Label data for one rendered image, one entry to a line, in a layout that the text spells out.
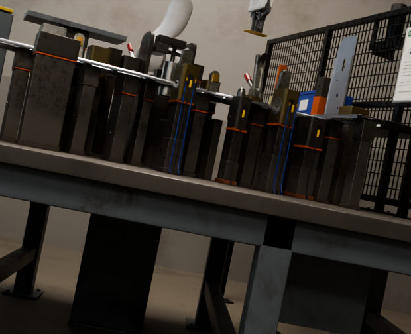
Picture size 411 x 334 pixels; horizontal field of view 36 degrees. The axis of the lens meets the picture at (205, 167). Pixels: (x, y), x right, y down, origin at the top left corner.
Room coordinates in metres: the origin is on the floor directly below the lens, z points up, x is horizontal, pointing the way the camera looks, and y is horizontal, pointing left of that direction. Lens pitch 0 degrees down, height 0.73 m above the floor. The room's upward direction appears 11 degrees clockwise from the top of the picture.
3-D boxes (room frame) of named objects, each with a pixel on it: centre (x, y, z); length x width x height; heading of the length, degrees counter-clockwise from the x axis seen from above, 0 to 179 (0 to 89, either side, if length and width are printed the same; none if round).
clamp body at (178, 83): (1.98, 0.11, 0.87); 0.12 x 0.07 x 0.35; 23
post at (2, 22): (2.26, 0.82, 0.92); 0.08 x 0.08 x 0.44; 23
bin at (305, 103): (2.82, -0.45, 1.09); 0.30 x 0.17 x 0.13; 15
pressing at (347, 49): (2.41, -0.44, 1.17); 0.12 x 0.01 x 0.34; 23
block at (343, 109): (2.30, -0.49, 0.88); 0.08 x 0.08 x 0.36; 23
